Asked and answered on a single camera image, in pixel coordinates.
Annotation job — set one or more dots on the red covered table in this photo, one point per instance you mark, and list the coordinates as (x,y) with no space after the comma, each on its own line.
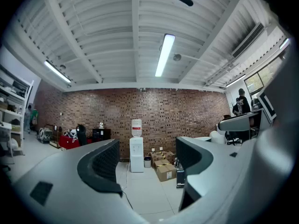
(69,142)

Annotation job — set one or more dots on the white round seat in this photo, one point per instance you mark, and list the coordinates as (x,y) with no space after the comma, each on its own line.
(217,136)

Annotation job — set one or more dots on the window with dark frame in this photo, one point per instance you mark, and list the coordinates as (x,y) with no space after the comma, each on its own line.
(259,78)

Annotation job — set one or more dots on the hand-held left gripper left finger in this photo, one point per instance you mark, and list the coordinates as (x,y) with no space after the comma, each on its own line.
(67,171)

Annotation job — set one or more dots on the round ceiling smoke detector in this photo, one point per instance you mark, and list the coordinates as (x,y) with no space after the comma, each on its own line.
(177,57)

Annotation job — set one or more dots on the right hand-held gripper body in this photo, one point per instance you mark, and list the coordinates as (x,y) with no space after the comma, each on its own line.
(278,94)

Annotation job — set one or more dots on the cardboard box with striped tape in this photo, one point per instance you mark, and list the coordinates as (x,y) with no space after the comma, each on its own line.
(163,155)
(161,164)

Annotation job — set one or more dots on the dark wooden cabinet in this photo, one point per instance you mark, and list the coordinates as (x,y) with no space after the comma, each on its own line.
(101,134)

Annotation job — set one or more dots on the ceiling air conditioner vent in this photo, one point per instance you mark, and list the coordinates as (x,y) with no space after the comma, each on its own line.
(248,40)

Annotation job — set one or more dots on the white water dispenser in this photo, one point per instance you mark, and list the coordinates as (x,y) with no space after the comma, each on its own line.
(137,154)

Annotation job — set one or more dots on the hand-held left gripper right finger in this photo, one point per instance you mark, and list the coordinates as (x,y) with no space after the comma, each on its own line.
(217,171)

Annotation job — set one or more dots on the plain cardboard box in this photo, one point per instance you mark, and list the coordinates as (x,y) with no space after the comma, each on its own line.
(167,173)

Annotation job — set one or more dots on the long ceiling tube light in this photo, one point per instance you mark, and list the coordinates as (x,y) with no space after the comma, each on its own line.
(165,55)
(284,44)
(235,80)
(57,71)

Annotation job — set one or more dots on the small white trash bin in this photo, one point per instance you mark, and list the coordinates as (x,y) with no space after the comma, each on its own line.
(147,162)

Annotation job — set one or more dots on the clear water bottle red label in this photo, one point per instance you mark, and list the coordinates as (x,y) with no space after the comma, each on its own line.
(136,128)

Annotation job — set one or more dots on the black swivel chair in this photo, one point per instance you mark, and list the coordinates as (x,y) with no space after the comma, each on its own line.
(233,137)

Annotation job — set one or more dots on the black computer tower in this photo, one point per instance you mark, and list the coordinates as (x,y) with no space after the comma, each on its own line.
(180,178)

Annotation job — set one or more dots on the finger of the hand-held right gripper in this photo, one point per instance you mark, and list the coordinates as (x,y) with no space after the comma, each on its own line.
(236,123)

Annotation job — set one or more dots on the white storage shelf unit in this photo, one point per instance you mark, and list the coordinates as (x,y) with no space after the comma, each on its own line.
(12,106)

